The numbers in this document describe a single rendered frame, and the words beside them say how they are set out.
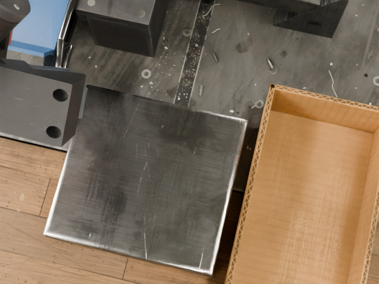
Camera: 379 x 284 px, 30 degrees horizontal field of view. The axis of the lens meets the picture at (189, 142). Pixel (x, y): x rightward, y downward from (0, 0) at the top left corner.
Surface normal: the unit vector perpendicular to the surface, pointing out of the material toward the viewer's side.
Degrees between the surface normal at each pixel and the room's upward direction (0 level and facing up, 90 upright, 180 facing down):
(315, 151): 0
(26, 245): 0
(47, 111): 31
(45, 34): 0
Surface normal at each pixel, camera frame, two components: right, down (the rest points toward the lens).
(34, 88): -0.12, 0.26
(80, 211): -0.01, -0.25
